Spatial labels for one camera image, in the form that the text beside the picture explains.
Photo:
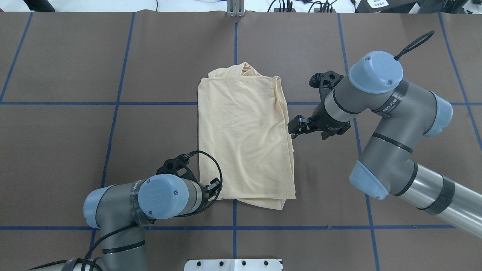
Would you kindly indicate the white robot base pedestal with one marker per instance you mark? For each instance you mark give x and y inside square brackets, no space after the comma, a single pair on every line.
[234,265]

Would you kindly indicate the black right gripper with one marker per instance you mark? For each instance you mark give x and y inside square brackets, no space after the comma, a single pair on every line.
[318,119]

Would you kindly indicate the cream long-sleeve printed shirt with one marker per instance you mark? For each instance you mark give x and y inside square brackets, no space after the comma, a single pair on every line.
[242,123]

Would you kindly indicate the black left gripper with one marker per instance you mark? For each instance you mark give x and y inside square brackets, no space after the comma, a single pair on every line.
[214,187]

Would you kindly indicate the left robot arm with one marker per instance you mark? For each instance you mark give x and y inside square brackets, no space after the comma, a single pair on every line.
[122,212]

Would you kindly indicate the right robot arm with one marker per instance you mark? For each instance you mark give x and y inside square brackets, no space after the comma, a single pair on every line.
[408,112]

